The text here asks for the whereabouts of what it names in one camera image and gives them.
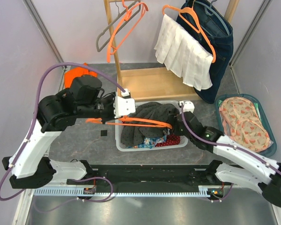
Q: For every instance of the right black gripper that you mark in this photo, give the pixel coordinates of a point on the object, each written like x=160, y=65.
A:
x=172, y=118

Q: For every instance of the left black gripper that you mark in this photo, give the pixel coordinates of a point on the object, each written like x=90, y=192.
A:
x=111, y=98

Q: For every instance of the red polka dot skirt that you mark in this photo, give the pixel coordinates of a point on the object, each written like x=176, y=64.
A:
x=170, y=140

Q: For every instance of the orange hanger of grey skirt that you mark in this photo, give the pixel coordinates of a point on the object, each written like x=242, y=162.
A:
x=130, y=121

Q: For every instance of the blue floral skirt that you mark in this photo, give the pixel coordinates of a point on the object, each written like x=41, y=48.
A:
x=151, y=143

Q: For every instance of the grey dotted skirt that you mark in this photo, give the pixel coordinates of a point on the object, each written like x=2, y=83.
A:
x=132, y=136

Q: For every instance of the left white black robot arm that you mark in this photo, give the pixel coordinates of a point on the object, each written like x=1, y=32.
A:
x=84, y=99

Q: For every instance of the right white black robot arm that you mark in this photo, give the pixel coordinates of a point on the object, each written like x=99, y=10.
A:
x=253, y=171

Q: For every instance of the white pleated skirt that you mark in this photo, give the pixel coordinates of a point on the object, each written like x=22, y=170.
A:
x=183, y=55

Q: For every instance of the dark blue denim skirt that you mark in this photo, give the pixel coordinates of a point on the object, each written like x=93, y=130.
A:
x=224, y=49

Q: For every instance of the orange hanger of white skirt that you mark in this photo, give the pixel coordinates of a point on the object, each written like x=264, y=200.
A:
x=203, y=34

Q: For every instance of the orange hanger on denim skirt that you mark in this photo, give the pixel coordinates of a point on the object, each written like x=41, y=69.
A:
x=192, y=18

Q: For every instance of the white plastic laundry basket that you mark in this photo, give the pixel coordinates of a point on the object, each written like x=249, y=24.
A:
x=118, y=130

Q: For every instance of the small black square marker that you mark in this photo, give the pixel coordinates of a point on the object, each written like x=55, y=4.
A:
x=103, y=132

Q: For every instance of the orange cloth on floor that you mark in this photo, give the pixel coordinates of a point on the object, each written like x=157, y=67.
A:
x=76, y=72

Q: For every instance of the wooden clothes rack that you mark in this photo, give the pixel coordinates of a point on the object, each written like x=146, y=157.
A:
x=148, y=84

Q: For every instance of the peach floral garment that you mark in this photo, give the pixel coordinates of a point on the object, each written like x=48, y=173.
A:
x=242, y=124

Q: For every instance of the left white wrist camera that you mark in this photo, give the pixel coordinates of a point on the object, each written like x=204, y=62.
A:
x=124, y=105

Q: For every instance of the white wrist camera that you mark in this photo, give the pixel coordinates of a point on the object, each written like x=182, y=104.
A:
x=186, y=106
x=124, y=105

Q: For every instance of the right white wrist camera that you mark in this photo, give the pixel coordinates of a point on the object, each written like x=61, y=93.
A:
x=186, y=106

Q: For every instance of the slotted grey cable duct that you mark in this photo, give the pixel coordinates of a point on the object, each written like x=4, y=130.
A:
x=86, y=192

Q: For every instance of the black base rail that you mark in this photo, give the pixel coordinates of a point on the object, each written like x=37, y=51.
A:
x=149, y=178

